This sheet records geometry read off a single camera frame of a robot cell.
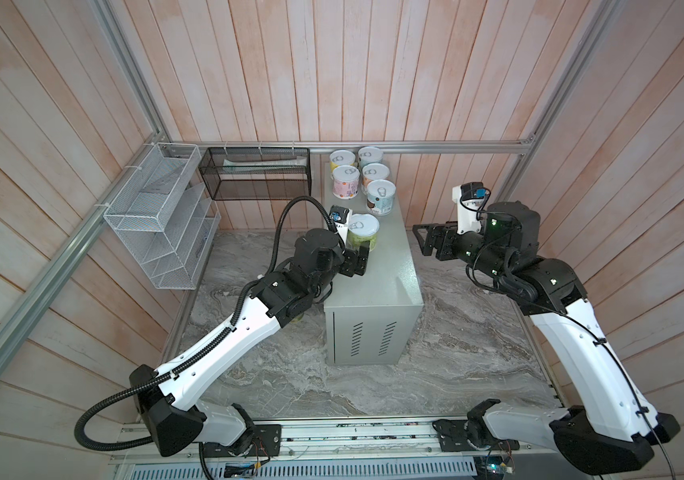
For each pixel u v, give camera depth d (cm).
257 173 104
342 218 55
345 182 78
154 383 39
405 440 75
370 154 84
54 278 54
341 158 83
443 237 53
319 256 47
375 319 66
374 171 80
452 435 73
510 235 42
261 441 73
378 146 86
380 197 73
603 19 69
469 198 51
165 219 70
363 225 66
